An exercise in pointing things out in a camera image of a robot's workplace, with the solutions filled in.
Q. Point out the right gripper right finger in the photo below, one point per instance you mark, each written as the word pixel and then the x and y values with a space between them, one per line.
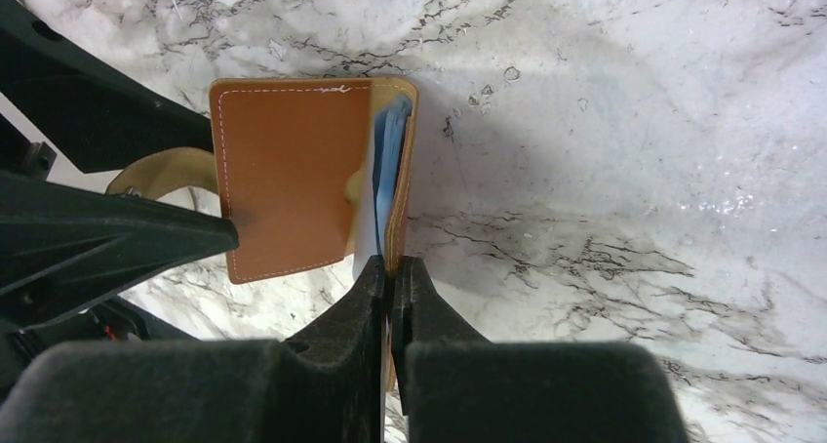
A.
pixel 457 386

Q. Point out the brown leather card holder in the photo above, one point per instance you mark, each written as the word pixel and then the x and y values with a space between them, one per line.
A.
pixel 309 171

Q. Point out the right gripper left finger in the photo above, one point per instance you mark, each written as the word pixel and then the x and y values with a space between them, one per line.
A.
pixel 323 384

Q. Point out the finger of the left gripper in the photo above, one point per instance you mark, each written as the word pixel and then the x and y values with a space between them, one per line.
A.
pixel 98 117

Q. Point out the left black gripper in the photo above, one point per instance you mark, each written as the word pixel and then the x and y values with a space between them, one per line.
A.
pixel 65 249

